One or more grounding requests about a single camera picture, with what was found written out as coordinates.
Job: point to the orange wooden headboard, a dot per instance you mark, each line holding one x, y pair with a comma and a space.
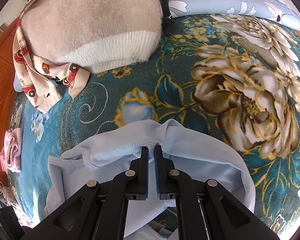
7, 92

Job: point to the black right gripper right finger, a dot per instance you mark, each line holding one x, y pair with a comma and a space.
205, 210

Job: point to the pink folded towel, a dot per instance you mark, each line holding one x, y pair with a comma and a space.
10, 155

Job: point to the cream car print garment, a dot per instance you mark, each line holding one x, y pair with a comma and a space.
37, 76

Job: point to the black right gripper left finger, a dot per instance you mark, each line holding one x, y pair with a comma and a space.
97, 211

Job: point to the teal floral bed blanket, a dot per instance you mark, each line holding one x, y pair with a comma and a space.
235, 78

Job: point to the beige fuzzy sweater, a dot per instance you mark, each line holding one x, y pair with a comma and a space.
98, 35

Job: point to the light blue sweatshirt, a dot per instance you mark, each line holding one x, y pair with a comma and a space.
103, 156

